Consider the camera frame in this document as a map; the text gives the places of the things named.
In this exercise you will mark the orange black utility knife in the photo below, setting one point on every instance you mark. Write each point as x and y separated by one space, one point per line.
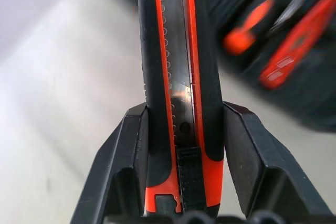
155 51

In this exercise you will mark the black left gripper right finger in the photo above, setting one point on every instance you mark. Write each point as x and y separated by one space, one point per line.
252 155

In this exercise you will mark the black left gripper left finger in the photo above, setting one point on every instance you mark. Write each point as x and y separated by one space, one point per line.
123 155

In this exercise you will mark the orange black hand tool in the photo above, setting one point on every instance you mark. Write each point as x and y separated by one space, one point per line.
291 56

